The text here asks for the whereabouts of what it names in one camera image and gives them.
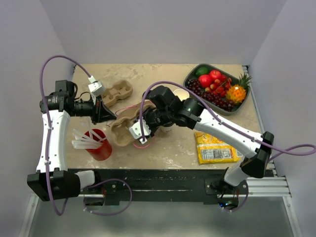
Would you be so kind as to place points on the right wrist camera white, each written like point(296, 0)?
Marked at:
point(140, 132)

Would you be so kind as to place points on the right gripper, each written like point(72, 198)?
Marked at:
point(145, 115)

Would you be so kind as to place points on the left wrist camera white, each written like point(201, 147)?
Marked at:
point(95, 87)

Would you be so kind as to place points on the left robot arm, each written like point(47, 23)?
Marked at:
point(52, 180)

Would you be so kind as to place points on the cardboard cup carrier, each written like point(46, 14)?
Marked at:
point(122, 130)
point(119, 91)

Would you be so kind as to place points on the red cherries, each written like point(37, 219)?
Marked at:
point(220, 86)

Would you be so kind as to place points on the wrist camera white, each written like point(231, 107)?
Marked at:
point(140, 132)
point(95, 87)

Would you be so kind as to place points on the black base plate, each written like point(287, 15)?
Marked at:
point(157, 185)

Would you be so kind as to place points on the red straw holder cup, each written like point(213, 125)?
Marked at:
point(104, 151)

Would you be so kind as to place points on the toy pineapple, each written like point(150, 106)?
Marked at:
point(238, 92)

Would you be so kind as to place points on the green lime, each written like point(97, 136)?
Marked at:
point(202, 71)

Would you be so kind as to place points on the white wrapped straws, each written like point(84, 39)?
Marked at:
point(90, 141)

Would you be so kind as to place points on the yellow snack bag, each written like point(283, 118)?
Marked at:
point(212, 150)

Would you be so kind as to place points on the black coffee lid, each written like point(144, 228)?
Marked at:
point(146, 95)

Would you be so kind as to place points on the grey fruit tray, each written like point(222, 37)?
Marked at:
point(192, 75)

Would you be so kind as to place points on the white paper cup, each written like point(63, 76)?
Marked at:
point(166, 128)
point(181, 93)

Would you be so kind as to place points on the red apple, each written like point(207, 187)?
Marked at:
point(205, 81)
point(215, 74)

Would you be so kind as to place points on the dark red grapes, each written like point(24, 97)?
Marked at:
point(194, 86)

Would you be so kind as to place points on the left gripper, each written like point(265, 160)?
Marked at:
point(100, 112)

